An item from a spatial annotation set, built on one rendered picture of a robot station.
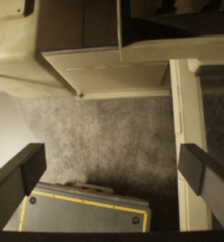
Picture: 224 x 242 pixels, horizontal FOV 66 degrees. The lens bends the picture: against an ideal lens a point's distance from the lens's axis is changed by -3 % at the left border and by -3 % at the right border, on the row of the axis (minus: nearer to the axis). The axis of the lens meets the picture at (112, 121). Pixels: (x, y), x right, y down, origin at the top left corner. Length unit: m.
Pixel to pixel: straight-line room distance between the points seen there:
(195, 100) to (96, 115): 0.84
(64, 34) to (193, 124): 0.61
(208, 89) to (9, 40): 0.84
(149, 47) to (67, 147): 1.06
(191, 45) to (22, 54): 0.70
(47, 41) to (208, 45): 0.63
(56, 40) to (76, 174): 0.88
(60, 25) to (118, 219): 0.94
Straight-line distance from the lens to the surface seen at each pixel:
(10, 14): 1.02
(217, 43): 0.44
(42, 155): 0.16
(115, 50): 0.80
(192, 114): 0.59
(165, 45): 0.41
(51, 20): 0.90
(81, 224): 1.04
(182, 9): 0.38
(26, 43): 0.92
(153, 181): 1.28
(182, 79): 0.61
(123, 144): 1.25
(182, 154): 0.17
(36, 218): 1.12
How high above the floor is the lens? 1.25
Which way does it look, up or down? 79 degrees down
